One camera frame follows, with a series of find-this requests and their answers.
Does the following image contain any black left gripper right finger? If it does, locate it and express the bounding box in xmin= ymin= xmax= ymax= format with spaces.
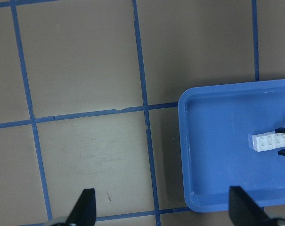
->
xmin=228 ymin=186 xmax=281 ymax=226

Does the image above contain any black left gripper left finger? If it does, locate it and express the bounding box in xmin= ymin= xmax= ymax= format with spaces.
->
xmin=66 ymin=188 xmax=96 ymax=226

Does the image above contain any white block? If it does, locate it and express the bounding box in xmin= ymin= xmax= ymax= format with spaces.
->
xmin=248 ymin=132 xmax=273 ymax=152
xmin=272 ymin=133 xmax=285 ymax=149

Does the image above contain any blue plastic tray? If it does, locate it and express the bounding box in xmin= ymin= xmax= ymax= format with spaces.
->
xmin=178 ymin=79 xmax=285 ymax=212

